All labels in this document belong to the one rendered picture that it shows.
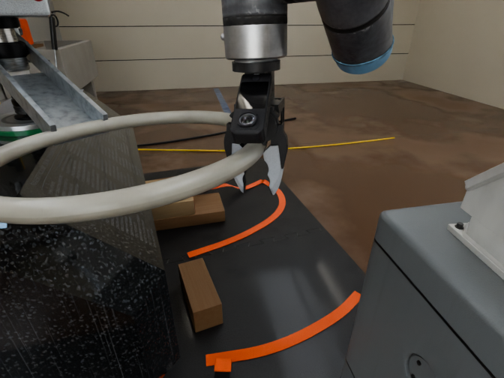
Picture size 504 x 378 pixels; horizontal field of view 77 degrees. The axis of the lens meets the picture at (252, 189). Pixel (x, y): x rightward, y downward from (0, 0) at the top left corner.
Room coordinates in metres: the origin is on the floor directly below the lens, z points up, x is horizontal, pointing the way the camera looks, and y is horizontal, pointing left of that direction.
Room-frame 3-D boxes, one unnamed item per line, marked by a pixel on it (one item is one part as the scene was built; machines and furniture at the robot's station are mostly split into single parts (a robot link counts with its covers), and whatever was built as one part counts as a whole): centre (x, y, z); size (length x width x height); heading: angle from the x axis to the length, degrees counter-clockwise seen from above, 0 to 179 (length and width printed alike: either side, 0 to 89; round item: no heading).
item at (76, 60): (3.96, 2.34, 0.43); 1.30 x 0.62 x 0.86; 11
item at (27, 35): (3.80, 2.52, 1.00); 0.50 x 0.22 x 0.33; 11
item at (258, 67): (0.50, -0.01, 1.03); 0.09 x 0.08 x 0.12; 166
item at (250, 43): (0.50, 0.00, 1.12); 0.10 x 0.09 x 0.05; 76
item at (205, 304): (1.00, 0.23, 0.07); 0.30 x 0.12 x 0.12; 23
